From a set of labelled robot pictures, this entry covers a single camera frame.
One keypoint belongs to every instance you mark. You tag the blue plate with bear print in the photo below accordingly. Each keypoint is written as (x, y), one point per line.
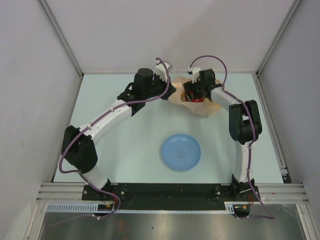
(180, 152)

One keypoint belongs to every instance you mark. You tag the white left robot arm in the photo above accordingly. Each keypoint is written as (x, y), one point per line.
(79, 143)

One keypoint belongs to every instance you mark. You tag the aluminium frame rail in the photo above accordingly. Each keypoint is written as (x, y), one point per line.
(270, 193)

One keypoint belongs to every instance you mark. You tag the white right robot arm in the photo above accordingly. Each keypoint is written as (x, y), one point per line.
(244, 124)

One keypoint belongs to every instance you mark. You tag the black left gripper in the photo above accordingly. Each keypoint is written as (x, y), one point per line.
(171, 90)

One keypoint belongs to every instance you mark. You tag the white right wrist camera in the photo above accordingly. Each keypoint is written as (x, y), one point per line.
(195, 73)

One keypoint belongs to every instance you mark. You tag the red fake dragon fruit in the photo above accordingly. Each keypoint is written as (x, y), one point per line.
(194, 98)

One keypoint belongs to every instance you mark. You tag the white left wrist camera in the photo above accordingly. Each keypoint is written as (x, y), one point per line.
(161, 71)

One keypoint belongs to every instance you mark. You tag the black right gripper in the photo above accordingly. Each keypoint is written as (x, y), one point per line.
(189, 86)

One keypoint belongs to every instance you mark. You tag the translucent orange plastic bag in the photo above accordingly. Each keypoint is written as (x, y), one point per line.
(202, 107)

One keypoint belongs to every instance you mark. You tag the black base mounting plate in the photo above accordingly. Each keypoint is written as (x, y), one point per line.
(177, 196)

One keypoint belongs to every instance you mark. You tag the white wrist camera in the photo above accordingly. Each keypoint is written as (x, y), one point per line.
(195, 73)
(161, 71)

